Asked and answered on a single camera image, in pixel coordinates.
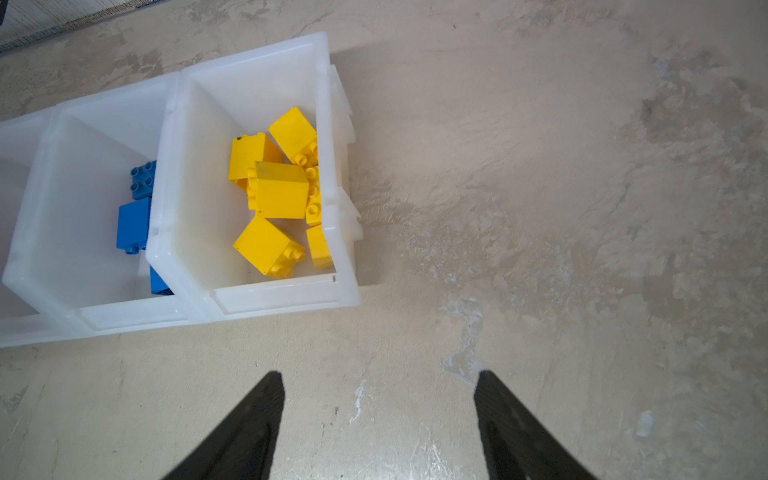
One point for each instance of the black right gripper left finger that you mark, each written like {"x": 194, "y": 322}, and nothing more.
{"x": 242, "y": 446}

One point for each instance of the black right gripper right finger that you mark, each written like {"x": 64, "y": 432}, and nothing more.
{"x": 515, "y": 444}

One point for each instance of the yellow lego brick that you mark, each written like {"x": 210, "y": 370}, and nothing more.
{"x": 269, "y": 249}
{"x": 246, "y": 152}
{"x": 296, "y": 137}
{"x": 313, "y": 213}
{"x": 277, "y": 191}

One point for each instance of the dark blue lego brick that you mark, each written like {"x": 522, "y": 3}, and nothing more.
{"x": 142, "y": 180}

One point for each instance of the white right plastic bin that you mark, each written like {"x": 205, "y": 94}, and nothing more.
{"x": 251, "y": 212}

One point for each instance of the white middle plastic bin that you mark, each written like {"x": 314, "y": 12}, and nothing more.
{"x": 65, "y": 171}

